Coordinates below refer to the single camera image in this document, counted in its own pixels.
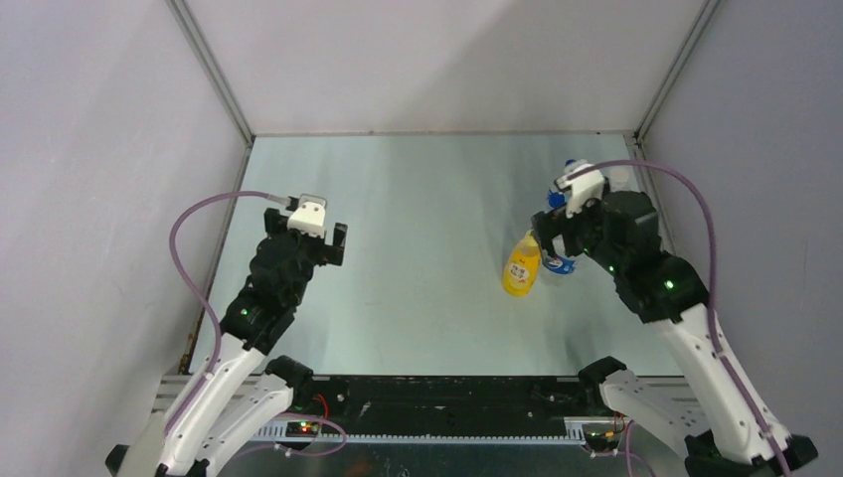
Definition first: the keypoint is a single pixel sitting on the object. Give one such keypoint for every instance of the large clear bottle white cap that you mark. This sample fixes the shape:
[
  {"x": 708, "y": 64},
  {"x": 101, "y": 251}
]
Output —
[{"x": 618, "y": 178}]

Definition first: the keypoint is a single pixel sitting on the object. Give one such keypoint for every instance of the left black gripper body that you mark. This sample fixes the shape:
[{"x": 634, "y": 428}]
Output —
[{"x": 310, "y": 247}]

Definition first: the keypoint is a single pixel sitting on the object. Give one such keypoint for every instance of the clear crushed bottle blue label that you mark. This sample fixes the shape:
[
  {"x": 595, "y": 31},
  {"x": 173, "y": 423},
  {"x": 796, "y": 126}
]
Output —
[{"x": 556, "y": 199}]

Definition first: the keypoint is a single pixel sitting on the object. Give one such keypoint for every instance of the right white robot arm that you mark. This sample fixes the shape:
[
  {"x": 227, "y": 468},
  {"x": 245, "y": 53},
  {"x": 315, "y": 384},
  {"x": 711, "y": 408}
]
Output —
[{"x": 735, "y": 434}]

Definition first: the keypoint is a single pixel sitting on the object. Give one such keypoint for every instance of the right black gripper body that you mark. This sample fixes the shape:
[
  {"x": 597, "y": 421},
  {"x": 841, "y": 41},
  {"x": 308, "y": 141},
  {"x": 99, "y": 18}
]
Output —
[{"x": 581, "y": 234}]

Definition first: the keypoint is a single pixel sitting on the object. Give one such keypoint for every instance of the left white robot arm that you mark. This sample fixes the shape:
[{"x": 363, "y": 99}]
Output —
[{"x": 240, "y": 388}]

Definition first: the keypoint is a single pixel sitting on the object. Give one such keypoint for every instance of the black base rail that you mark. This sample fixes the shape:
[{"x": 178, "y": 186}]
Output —
[{"x": 369, "y": 402}]

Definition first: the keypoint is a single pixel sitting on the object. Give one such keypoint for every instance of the grey slotted cable duct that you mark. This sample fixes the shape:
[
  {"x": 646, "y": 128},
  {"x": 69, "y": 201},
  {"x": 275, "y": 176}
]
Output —
[{"x": 282, "y": 431}]

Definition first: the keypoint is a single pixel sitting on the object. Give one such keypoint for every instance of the yellow juice bottle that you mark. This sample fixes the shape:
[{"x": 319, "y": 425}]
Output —
[{"x": 521, "y": 269}]

